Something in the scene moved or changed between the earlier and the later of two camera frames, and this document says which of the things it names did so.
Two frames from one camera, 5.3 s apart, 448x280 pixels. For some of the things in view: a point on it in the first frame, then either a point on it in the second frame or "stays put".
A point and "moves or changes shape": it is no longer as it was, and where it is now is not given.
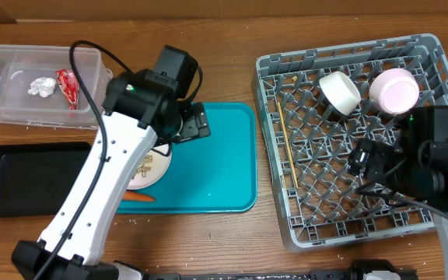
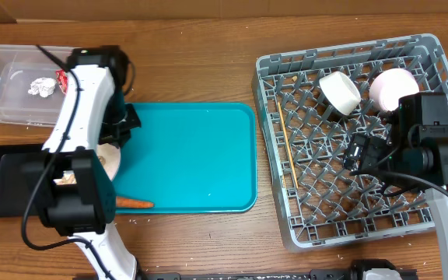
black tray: (29, 180) stays put
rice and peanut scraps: (144, 167) -> (68, 178)
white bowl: (395, 91) stays put
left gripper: (194, 123) -> (117, 138)
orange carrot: (134, 196) -> (121, 202)
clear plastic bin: (36, 85) stays put
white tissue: (43, 86) stays put
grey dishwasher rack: (311, 104) stays put
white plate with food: (152, 168) moves or changes shape
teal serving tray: (216, 173) stays put
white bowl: (341, 92) stays put
